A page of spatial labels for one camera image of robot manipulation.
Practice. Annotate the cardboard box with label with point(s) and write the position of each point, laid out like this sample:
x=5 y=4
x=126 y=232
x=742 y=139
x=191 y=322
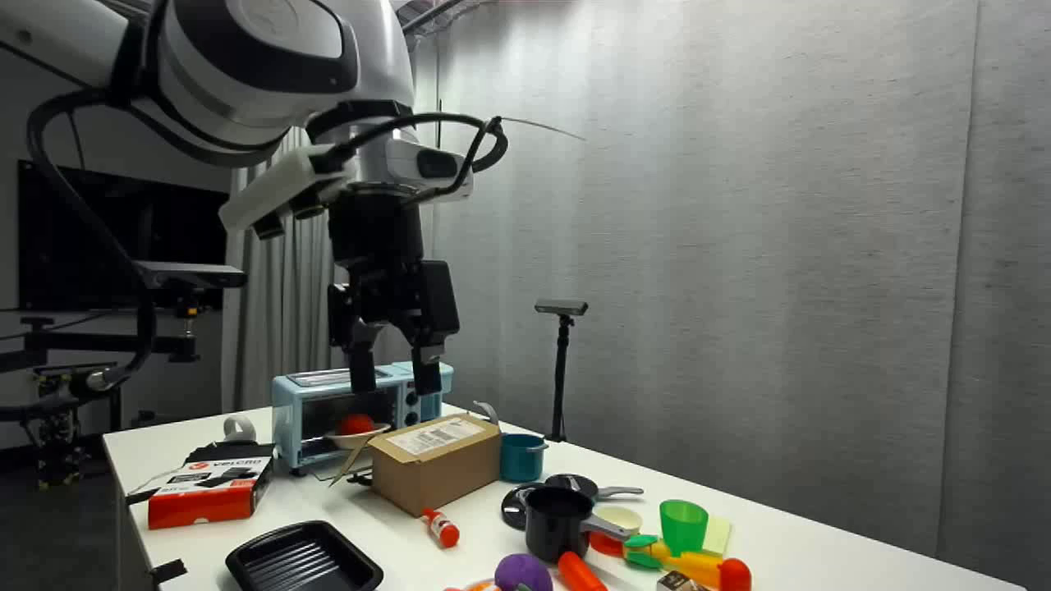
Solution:
x=440 y=461

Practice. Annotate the purple toy ball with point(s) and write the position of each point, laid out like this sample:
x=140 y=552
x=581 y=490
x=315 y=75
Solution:
x=523 y=574

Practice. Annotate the black grill pan tray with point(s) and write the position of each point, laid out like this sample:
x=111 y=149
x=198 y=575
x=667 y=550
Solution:
x=307 y=557

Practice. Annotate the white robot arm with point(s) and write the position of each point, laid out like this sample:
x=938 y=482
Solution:
x=309 y=92

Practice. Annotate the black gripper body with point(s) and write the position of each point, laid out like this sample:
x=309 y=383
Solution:
x=377 y=239

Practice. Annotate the green plastic cup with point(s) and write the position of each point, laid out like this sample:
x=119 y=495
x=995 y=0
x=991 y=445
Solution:
x=686 y=523

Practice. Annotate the small patterned toy block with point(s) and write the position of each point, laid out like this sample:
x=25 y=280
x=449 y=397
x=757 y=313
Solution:
x=677 y=583

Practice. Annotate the red white glue stick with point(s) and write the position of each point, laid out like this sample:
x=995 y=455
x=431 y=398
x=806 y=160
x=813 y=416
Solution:
x=441 y=531

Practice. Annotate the light blue toy oven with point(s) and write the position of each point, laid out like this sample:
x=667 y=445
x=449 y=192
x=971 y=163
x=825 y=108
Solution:
x=315 y=404

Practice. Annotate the black toy saucepan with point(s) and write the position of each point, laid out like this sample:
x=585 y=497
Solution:
x=560 y=520

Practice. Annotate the yellow toy piece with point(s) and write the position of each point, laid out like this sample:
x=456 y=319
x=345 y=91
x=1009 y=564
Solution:
x=703 y=569

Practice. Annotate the teal toy pot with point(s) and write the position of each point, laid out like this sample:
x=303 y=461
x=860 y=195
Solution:
x=520 y=457

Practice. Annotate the yellow green cloth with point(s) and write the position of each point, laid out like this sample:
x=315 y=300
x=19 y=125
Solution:
x=718 y=536

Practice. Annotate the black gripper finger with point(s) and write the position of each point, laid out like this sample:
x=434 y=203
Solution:
x=429 y=365
x=360 y=355

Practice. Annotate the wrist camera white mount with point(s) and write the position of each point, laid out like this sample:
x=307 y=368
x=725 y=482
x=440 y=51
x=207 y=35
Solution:
x=386 y=167

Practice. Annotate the black camera stand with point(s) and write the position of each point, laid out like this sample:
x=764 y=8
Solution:
x=568 y=313

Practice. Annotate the red and white box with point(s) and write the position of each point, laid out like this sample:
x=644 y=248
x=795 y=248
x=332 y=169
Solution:
x=207 y=490

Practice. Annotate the dark toy frying pan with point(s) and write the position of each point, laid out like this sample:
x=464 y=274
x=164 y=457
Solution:
x=590 y=487

